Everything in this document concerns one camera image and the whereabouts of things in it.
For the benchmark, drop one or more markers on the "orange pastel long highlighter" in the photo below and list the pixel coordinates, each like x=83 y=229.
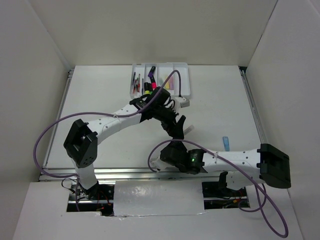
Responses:
x=188 y=129

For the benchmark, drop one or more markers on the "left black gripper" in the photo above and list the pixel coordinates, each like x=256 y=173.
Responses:
x=170 y=128

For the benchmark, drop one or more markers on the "black purple-capped highlighter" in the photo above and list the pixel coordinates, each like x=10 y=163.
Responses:
x=151 y=72

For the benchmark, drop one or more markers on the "blue pastel highlighter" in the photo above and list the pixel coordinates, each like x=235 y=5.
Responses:
x=226 y=143

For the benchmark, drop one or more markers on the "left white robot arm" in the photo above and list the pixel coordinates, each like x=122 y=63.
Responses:
x=81 y=143

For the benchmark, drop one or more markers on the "purple gel pen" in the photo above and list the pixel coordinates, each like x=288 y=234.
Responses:
x=133 y=78

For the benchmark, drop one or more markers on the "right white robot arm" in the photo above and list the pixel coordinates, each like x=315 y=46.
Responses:
x=237 y=169

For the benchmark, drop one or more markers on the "white foil cover panel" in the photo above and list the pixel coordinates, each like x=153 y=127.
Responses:
x=158 y=198

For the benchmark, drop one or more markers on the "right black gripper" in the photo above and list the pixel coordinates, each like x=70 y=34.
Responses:
x=178 y=144

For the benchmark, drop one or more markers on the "black pink-capped highlighter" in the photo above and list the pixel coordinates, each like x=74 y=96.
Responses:
x=153 y=82

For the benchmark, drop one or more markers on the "white divided plastic tray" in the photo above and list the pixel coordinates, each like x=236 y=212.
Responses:
x=173 y=75

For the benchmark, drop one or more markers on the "black yellow-capped highlighter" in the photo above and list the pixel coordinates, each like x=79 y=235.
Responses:
x=146 y=88

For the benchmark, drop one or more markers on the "pink pastel highlighter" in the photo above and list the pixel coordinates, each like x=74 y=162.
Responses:
x=171 y=83

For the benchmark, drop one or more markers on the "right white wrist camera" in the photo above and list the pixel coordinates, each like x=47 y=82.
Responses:
x=158 y=164

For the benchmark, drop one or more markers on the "red gel pen with grip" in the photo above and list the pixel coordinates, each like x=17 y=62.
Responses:
x=135 y=88

